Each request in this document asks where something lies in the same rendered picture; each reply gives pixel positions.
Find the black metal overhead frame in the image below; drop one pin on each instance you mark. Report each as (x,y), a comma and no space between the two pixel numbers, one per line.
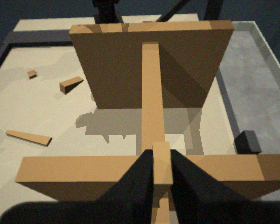
(212,11)

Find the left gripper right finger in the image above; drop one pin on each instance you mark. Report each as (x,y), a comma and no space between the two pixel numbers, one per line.
(199,198)

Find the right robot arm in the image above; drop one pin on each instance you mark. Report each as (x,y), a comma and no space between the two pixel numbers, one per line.
(106,11)

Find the tan wooden rail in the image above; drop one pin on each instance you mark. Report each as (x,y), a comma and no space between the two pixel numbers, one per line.
(152,116)

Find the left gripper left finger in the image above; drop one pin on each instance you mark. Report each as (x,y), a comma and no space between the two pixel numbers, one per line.
(128,201)

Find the brown wooden end board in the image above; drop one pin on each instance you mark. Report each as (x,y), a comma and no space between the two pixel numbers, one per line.
(190,53)
(86,178)

